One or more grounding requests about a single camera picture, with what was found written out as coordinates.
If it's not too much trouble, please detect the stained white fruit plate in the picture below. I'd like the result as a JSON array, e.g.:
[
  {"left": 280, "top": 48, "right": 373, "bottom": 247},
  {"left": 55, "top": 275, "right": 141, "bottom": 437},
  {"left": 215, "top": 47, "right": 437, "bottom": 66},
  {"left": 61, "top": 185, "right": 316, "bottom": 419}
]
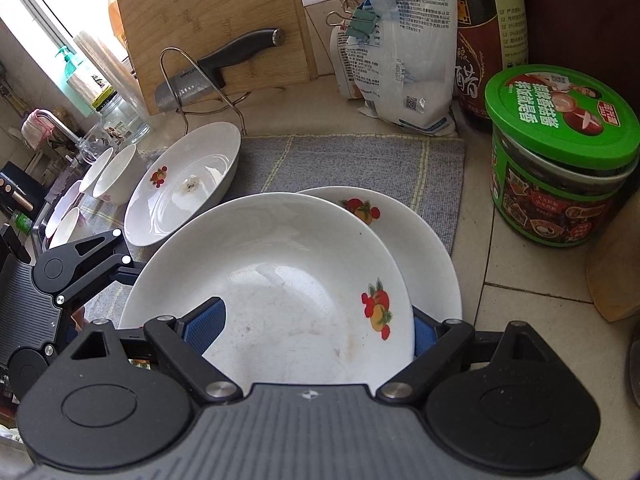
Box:
[{"left": 124, "top": 122, "right": 241, "bottom": 247}]

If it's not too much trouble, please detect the large white fruit plate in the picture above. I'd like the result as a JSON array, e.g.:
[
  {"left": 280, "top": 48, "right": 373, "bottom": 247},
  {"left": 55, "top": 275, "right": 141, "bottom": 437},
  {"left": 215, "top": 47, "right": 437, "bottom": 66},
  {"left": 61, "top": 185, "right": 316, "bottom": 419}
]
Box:
[{"left": 120, "top": 193, "right": 414, "bottom": 390}]

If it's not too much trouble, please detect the white floral bowl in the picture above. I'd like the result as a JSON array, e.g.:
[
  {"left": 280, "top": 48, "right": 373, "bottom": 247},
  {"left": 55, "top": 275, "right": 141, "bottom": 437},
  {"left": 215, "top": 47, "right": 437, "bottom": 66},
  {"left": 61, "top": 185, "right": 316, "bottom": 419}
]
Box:
[{"left": 49, "top": 207, "right": 85, "bottom": 249}]

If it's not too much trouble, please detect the chrome kitchen faucet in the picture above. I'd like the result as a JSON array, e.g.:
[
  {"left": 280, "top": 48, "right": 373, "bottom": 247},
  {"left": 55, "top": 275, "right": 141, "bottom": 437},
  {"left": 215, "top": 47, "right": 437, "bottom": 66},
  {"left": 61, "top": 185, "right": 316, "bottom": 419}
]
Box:
[{"left": 35, "top": 108, "right": 82, "bottom": 146}]

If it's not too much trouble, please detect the black air fryer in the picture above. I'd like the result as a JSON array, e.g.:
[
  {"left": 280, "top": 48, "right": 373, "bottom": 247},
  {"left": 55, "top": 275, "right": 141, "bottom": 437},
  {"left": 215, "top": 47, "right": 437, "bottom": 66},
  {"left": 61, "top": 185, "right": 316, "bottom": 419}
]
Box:
[{"left": 1, "top": 162, "right": 39, "bottom": 220}]

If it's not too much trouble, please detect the clear glass mug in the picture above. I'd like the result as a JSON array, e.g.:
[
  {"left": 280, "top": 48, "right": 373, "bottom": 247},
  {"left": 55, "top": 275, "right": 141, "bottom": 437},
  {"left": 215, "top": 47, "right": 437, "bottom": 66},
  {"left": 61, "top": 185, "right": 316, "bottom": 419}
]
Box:
[{"left": 78, "top": 124, "right": 114, "bottom": 165}]

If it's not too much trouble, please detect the glass jar yellow lid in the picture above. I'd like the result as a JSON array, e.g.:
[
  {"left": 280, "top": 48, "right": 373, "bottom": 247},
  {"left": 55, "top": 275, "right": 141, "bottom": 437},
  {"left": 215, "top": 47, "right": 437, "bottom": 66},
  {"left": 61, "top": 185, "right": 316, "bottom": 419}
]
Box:
[{"left": 92, "top": 87, "right": 151, "bottom": 145}]

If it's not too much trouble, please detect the pink white dishcloth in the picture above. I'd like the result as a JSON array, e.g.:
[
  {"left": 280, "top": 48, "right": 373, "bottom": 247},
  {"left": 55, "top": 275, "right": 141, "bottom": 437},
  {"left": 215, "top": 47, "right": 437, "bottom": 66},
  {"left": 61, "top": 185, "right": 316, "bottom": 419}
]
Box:
[{"left": 21, "top": 110, "right": 54, "bottom": 151}]

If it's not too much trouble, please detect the grey teal checked mat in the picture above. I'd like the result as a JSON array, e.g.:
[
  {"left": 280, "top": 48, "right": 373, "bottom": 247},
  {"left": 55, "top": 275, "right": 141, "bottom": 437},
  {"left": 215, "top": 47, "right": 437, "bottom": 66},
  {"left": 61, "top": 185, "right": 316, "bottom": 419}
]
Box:
[{"left": 74, "top": 133, "right": 467, "bottom": 331}]

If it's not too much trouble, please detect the yellow lid spice jar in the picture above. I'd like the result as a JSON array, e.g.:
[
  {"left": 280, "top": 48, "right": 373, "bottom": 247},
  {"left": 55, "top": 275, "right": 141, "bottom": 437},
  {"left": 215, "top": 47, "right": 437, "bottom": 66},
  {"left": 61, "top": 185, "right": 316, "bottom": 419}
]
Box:
[{"left": 586, "top": 192, "right": 640, "bottom": 322}]

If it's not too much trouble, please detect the green dish soap bottle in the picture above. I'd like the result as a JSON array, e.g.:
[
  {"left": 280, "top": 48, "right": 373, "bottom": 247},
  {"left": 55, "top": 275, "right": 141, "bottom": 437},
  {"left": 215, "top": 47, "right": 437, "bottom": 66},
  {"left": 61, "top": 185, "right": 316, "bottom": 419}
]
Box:
[{"left": 56, "top": 46, "right": 102, "bottom": 105}]

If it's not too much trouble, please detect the tall plastic wrap roll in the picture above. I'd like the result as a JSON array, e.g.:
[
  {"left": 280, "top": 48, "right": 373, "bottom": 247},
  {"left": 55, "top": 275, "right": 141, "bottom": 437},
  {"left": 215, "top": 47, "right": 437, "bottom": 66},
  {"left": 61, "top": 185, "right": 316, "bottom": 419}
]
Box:
[{"left": 74, "top": 32, "right": 149, "bottom": 120}]

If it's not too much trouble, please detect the green mushroom sauce jar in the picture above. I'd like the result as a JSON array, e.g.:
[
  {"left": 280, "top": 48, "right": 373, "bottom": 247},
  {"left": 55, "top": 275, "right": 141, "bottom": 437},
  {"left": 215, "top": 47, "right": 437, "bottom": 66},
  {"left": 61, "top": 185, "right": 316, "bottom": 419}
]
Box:
[{"left": 485, "top": 64, "right": 639, "bottom": 248}]

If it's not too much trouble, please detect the bamboo cutting board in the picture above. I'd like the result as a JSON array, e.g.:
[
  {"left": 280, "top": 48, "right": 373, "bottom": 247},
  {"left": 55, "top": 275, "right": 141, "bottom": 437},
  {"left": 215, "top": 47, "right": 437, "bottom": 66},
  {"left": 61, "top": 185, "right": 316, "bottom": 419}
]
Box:
[{"left": 117, "top": 0, "right": 318, "bottom": 115}]

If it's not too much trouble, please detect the orange cooking wine jug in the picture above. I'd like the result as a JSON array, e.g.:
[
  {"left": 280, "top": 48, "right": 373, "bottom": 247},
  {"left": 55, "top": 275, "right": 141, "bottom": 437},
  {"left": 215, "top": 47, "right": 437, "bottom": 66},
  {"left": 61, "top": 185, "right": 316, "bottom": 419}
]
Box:
[{"left": 107, "top": 0, "right": 128, "bottom": 50}]

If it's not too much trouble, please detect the white blue salt bag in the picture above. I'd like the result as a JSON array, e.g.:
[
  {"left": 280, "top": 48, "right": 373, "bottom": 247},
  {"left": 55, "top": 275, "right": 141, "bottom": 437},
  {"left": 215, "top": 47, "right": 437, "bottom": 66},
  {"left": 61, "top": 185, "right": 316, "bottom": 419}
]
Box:
[{"left": 346, "top": 0, "right": 458, "bottom": 136}]

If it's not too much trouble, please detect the red white food bag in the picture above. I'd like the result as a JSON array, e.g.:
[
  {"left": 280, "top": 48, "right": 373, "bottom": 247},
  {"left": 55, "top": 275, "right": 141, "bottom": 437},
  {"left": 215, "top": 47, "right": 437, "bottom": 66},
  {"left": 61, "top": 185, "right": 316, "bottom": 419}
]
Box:
[{"left": 329, "top": 26, "right": 362, "bottom": 100}]

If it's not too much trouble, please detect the dark vinegar bottle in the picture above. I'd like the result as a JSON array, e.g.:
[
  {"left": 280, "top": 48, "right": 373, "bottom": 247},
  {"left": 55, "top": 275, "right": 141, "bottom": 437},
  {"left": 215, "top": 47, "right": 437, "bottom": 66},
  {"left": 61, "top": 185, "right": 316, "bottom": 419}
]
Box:
[{"left": 454, "top": 0, "right": 528, "bottom": 132}]

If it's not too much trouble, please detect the dark red knife block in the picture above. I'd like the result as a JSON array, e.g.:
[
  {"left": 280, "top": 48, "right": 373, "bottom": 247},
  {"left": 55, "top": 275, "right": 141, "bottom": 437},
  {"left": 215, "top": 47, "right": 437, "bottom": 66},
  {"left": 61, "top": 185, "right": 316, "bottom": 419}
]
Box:
[{"left": 525, "top": 0, "right": 640, "bottom": 110}]

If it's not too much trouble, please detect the metal wire board rack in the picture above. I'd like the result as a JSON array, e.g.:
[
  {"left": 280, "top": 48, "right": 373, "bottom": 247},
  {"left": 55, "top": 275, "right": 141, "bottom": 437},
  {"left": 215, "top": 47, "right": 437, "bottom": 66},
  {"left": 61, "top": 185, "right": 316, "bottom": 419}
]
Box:
[{"left": 158, "top": 47, "right": 250, "bottom": 136}]

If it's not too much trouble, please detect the black handled cleaver knife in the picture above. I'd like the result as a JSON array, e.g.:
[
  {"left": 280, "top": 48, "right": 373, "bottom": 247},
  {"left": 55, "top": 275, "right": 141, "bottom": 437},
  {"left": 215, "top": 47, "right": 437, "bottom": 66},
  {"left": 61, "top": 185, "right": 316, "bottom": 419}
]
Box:
[{"left": 154, "top": 28, "right": 285, "bottom": 112}]

